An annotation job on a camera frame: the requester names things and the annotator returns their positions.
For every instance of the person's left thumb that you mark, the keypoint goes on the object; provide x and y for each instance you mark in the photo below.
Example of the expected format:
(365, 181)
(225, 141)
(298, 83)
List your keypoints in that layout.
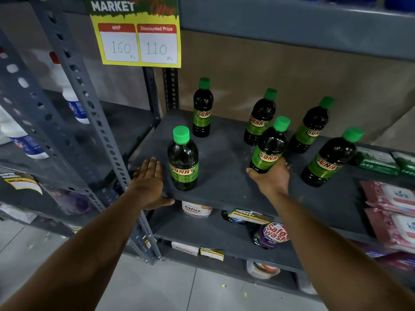
(163, 202)

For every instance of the purple detergent pouch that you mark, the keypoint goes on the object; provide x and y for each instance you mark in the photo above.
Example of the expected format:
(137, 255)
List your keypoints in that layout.
(271, 236)

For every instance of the purple packet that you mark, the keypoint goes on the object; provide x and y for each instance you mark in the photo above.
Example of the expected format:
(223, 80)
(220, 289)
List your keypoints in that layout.
(76, 202)

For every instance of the yellow price sign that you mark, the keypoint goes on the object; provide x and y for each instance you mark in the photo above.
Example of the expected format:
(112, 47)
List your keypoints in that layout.
(136, 35)

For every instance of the small yellow shelf label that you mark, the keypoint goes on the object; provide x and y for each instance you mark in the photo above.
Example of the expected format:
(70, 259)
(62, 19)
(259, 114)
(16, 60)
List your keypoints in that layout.
(249, 216)
(212, 253)
(22, 183)

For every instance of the white bottle blue label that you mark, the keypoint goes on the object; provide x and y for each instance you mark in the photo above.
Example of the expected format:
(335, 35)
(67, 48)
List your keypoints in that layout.
(69, 90)
(22, 139)

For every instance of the white flat packet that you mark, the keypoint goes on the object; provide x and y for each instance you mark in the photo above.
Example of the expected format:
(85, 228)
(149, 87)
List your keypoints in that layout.
(18, 213)

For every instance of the green wipes packet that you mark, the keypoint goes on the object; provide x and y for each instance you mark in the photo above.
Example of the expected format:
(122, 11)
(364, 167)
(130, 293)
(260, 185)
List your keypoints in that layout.
(406, 163)
(376, 161)

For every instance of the pink wipes packet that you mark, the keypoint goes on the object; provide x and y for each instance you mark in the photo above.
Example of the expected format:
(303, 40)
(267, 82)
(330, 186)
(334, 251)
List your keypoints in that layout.
(389, 195)
(392, 229)

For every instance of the person's left forearm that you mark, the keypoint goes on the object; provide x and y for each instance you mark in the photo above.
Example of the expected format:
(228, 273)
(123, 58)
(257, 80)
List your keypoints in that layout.
(74, 259)

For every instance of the white tub orange print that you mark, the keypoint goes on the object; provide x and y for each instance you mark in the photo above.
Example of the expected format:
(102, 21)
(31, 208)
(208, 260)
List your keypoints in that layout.
(196, 209)
(262, 270)

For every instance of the person's right thumb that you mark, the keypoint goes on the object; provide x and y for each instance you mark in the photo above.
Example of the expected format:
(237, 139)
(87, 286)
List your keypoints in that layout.
(253, 173)

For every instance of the dark cleaner bottle green cap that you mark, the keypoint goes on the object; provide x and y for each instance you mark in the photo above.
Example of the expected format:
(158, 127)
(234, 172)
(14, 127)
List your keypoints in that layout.
(270, 142)

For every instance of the group of dark green-capped bottles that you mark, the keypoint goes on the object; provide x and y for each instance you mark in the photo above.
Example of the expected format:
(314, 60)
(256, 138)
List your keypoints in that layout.
(183, 158)

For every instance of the person's right forearm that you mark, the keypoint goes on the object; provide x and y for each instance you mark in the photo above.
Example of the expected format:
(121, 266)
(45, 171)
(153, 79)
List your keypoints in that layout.
(334, 255)

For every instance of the person's left middle finger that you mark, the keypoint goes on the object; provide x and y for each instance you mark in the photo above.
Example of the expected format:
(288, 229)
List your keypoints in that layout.
(151, 168)

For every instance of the grey metal shelf rack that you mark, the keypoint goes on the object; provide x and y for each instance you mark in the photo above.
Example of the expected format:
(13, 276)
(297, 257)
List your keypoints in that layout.
(223, 178)
(129, 126)

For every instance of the person's left hand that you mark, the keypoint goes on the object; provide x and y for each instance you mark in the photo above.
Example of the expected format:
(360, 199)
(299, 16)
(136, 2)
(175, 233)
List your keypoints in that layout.
(147, 187)

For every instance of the person's left little finger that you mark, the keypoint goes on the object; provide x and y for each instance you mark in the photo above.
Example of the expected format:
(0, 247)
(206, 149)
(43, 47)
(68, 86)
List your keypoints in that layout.
(136, 178)

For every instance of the person's right hand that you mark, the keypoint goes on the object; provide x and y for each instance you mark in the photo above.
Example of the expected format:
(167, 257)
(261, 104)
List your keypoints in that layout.
(272, 181)

